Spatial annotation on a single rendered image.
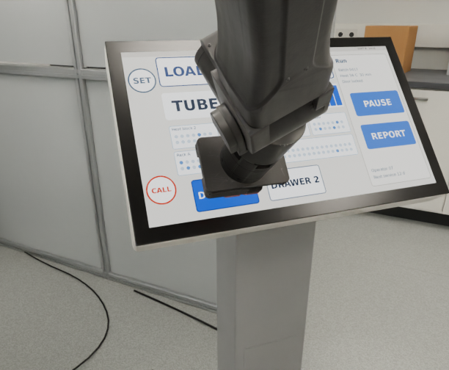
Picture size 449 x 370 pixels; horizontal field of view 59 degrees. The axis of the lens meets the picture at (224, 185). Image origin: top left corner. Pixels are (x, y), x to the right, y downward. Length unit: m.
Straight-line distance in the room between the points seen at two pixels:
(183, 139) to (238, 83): 0.34
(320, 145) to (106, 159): 1.33
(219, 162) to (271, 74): 0.24
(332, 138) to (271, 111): 0.41
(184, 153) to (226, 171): 0.14
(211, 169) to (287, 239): 0.33
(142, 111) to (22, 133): 1.63
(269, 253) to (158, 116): 0.32
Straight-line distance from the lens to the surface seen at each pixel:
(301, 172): 0.61
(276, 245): 0.73
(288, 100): 0.25
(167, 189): 0.54
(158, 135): 0.57
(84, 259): 2.23
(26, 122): 2.14
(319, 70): 0.25
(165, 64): 0.63
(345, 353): 1.78
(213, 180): 0.44
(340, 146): 0.66
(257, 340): 0.85
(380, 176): 0.68
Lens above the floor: 1.23
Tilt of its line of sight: 23 degrees down
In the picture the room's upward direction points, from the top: straight up
